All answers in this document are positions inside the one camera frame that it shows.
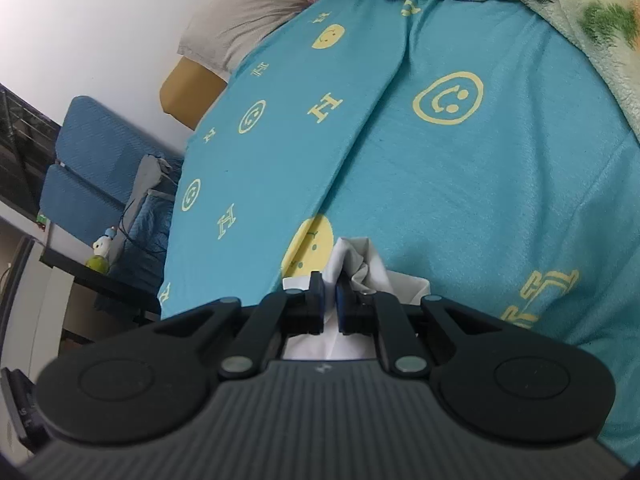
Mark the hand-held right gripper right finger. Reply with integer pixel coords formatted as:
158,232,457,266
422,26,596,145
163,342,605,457
336,270,502,379

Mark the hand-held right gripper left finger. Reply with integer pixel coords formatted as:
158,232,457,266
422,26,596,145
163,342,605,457
154,271,329,380

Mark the white polo shirt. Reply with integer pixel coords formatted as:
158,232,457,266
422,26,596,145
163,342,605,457
281,236,432,361

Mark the white cabinet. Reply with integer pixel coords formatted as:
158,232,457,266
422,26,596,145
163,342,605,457
0,235,76,391

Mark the black table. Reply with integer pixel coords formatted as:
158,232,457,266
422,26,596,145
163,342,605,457
40,250,163,326

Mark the small plush toy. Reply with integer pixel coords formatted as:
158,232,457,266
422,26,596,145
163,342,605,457
85,227,121,276

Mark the teal smiley print bed sheet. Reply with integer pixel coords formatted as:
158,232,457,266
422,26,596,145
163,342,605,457
157,0,640,466

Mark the grey cloth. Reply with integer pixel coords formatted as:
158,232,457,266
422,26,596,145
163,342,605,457
117,155,174,261

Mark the mustard yellow mattress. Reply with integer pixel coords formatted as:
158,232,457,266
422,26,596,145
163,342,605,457
160,55,231,133

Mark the dark window grille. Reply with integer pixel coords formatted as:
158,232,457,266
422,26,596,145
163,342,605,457
0,85,61,216

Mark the blue fabric chair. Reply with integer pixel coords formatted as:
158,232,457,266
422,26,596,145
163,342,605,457
39,96,186,311

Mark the grey pillow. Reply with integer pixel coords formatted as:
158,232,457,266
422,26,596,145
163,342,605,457
177,0,326,83

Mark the green printed fleece blanket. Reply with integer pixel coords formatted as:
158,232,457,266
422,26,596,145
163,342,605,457
332,0,640,142

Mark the black cable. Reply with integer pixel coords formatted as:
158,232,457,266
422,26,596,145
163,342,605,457
119,200,167,257

